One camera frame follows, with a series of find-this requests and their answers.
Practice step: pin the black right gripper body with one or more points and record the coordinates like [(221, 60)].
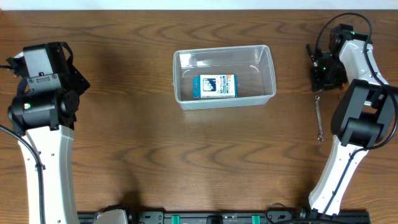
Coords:
[(332, 74)]

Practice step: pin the clear plastic container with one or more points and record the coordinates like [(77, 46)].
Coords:
[(252, 65)]

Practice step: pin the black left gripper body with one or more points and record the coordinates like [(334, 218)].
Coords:
[(73, 84)]

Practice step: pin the white blue product box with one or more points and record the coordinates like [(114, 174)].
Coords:
[(215, 86)]

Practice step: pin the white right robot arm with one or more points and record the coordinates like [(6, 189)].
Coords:
[(363, 116)]

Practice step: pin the small black-handled hammer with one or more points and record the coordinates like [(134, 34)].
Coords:
[(311, 55)]

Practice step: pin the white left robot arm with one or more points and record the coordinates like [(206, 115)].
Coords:
[(43, 114)]

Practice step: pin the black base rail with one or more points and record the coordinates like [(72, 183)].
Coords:
[(274, 214)]

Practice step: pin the silver combination wrench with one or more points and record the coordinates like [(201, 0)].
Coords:
[(319, 118)]

